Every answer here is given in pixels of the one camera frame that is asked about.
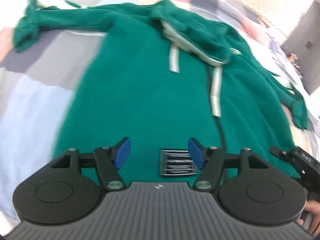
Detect small items on nightstand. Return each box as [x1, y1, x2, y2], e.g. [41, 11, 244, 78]
[287, 53, 300, 69]

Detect dark wall switch right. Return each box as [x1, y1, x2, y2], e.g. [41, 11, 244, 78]
[305, 41, 312, 49]

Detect green hooded sweatshirt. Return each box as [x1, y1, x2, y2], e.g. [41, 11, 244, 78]
[14, 0, 308, 184]

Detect patchwork checkered bed quilt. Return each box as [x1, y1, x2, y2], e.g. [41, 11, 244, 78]
[1, 0, 319, 224]

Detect person's right hand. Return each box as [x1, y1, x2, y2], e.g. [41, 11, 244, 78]
[297, 200, 320, 237]

